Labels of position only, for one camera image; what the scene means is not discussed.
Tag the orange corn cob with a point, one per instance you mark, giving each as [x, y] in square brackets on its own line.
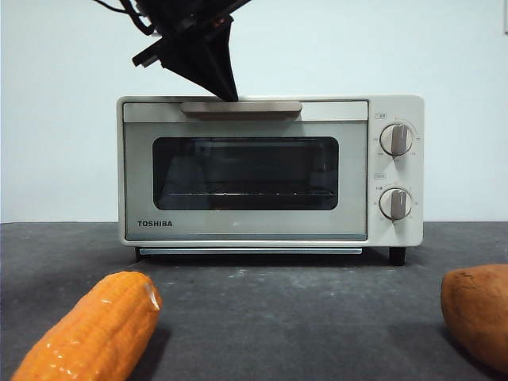
[95, 329]

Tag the brown sweet potato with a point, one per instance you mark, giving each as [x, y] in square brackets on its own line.
[480, 317]

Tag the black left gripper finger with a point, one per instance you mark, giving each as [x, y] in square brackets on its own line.
[206, 59]

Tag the oven timer knob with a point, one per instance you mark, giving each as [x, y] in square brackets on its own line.
[395, 204]

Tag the cream Toshiba toaster oven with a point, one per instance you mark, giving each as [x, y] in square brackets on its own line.
[397, 107]

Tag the oven temperature knob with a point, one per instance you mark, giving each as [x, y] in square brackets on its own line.
[397, 139]

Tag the metal oven crumb tray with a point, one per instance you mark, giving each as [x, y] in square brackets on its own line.
[250, 251]

